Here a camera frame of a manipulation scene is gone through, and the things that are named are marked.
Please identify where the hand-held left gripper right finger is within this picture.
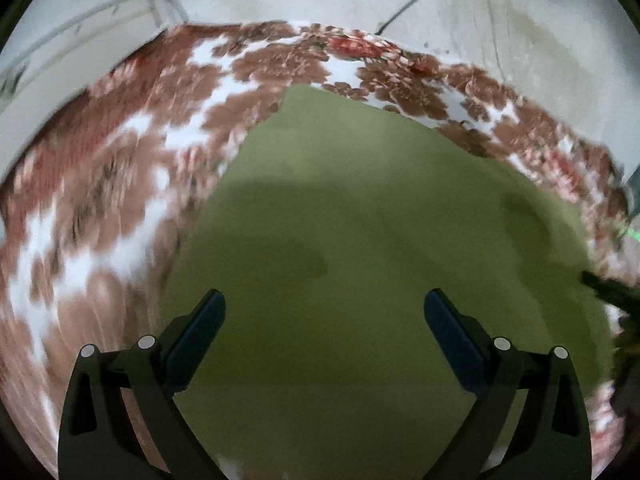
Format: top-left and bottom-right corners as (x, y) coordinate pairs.
(423, 288), (593, 480)

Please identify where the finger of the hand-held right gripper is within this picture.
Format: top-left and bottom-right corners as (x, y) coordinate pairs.
(581, 270), (640, 317)

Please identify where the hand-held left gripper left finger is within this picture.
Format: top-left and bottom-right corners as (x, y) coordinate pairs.
(57, 289), (227, 480)

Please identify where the green garment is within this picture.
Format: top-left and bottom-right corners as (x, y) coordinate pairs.
(160, 84), (617, 480)

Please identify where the brown white floral bedsheet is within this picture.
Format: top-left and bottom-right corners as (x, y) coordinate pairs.
(0, 20), (635, 480)

